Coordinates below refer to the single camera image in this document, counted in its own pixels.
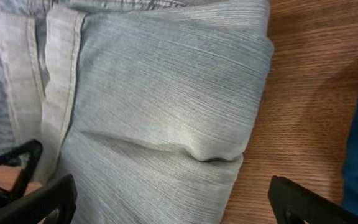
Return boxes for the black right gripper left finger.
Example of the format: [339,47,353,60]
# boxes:
[0,174,77,224]

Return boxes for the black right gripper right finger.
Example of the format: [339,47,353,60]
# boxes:
[268,175,358,224]

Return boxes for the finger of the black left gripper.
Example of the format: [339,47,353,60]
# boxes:
[0,140,43,205]

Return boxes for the light blue denim shorts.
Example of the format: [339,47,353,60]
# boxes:
[0,0,273,223]

